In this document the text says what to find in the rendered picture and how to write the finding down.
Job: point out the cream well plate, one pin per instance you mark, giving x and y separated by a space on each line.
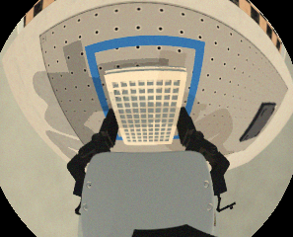
147 120

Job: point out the blue tape rectangle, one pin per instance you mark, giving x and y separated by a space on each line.
198 45

